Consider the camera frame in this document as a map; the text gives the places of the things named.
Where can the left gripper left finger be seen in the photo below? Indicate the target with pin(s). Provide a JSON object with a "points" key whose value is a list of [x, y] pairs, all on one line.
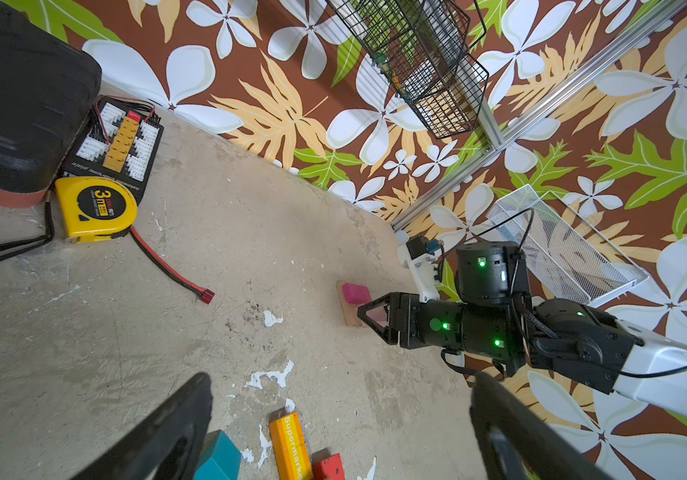
{"points": [[165, 445]]}

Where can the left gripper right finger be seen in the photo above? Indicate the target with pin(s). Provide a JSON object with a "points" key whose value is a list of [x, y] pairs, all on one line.
{"points": [[511, 438]]}

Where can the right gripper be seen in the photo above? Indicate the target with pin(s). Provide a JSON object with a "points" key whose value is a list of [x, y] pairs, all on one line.
{"points": [[482, 321]]}

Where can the magenta wood block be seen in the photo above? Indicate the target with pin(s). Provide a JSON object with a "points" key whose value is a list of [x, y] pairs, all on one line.
{"points": [[356, 294]]}

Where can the natural wood block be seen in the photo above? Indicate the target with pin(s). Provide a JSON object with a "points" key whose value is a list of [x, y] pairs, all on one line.
{"points": [[349, 309]]}

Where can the teal wood block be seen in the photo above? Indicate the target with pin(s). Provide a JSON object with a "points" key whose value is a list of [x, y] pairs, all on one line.
{"points": [[220, 459]]}

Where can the orange cylinder block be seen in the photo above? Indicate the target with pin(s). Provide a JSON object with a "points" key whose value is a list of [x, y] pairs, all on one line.
{"points": [[290, 447]]}

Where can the red wood block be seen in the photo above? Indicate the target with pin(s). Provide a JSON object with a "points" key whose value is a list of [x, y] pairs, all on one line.
{"points": [[330, 468]]}

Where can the white mesh basket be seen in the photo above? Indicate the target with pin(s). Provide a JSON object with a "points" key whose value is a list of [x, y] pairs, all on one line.
{"points": [[565, 252]]}

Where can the yellow tape measure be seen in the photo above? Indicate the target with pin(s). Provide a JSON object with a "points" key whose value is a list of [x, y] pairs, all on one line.
{"points": [[95, 209]]}

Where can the black tool case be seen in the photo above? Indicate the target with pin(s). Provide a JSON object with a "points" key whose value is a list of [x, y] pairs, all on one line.
{"points": [[47, 89]]}

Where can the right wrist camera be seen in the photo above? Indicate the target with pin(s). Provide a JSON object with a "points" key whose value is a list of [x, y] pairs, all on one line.
{"points": [[423, 257]]}

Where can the black wire basket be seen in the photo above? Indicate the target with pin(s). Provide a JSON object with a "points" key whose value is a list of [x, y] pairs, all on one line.
{"points": [[421, 48]]}

